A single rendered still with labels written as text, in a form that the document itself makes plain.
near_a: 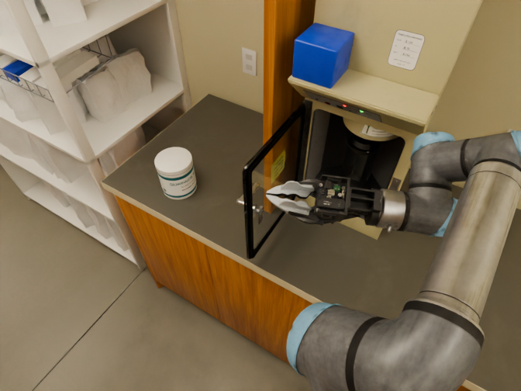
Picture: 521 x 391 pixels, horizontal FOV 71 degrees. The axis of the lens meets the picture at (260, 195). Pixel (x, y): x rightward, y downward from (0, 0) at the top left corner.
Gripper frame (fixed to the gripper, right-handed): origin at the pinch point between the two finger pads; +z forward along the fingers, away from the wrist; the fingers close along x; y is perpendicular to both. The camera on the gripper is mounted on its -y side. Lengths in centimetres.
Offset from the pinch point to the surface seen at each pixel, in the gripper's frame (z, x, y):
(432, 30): -26.8, -36.2, 8.3
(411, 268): -46, 4, -49
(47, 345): 110, 63, -132
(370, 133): -23.1, -27.0, -20.9
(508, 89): -65, -52, -31
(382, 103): -20.3, -23.8, -0.2
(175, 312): 49, 37, -142
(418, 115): -27.3, -20.9, 1.5
